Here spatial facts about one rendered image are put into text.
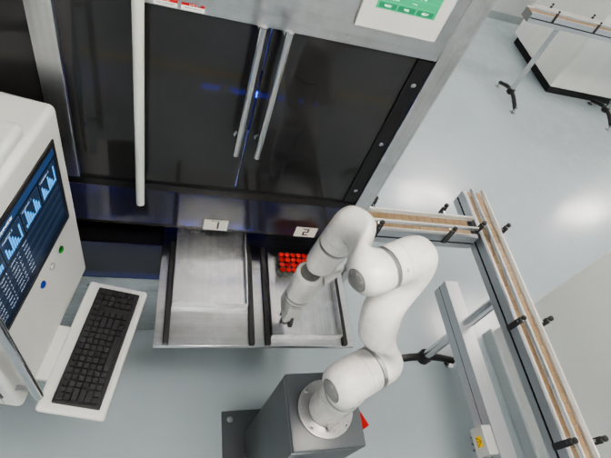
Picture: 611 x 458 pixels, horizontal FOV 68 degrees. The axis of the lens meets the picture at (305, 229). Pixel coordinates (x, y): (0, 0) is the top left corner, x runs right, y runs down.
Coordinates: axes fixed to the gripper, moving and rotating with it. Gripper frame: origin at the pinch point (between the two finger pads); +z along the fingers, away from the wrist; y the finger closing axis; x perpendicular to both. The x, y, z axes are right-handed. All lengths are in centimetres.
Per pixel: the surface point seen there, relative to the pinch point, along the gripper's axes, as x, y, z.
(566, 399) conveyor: 108, 31, 0
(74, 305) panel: -79, -30, 61
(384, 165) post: 24, -33, -47
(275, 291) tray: -1.2, -12.8, 6.1
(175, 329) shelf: -36.8, 3.0, 6.0
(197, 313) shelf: -29.6, -2.8, 6.1
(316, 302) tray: 14.5, -8.8, 6.0
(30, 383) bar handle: -72, 25, -10
